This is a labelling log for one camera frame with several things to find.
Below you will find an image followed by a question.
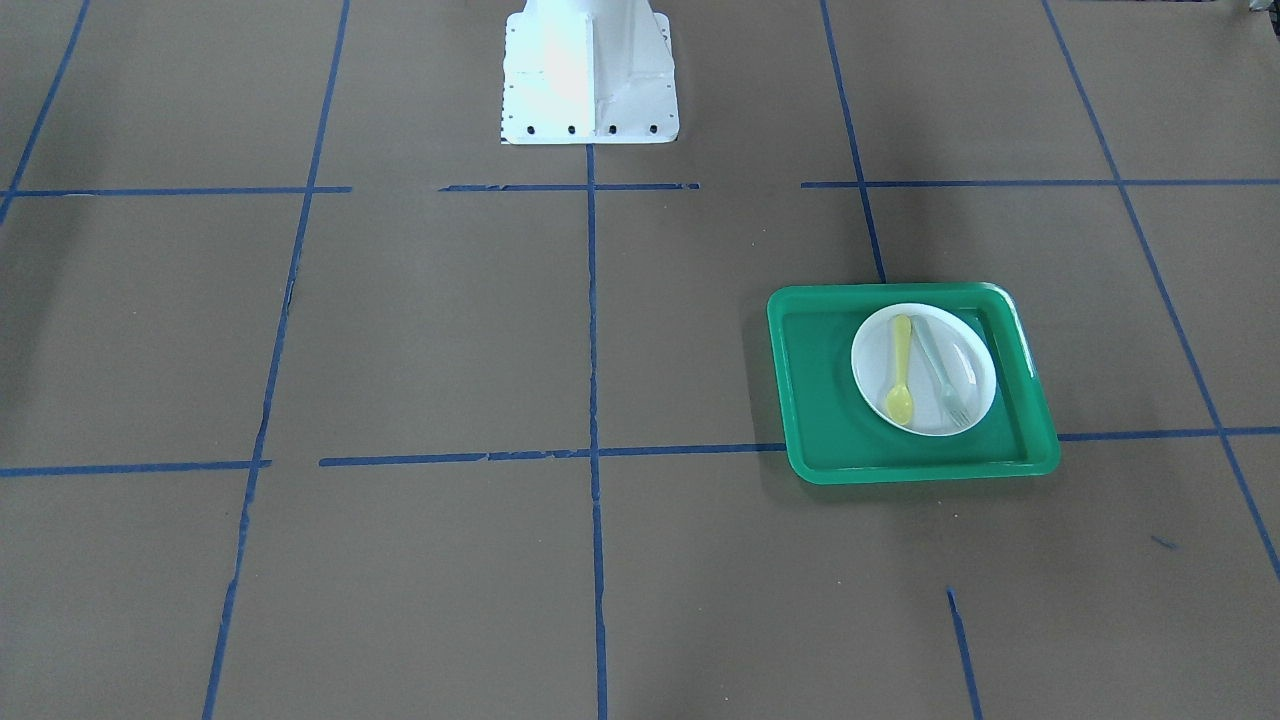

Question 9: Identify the yellow plastic spoon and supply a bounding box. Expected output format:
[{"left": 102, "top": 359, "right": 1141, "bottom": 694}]
[{"left": 884, "top": 314, "right": 914, "bottom": 427}]

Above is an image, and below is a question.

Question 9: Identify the green plastic tray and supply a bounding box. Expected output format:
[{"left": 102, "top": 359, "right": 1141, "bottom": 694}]
[{"left": 767, "top": 282, "right": 1060, "bottom": 486}]

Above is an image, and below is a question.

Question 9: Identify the white round plate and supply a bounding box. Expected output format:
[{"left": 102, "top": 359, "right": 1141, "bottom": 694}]
[{"left": 849, "top": 304, "right": 997, "bottom": 438}]

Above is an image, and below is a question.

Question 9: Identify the pale green plastic fork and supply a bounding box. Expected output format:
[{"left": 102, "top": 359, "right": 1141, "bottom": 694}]
[{"left": 910, "top": 315, "right": 970, "bottom": 430}]

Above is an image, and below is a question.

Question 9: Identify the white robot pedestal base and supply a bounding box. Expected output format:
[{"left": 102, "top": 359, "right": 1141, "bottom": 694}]
[{"left": 499, "top": 1, "right": 680, "bottom": 145}]

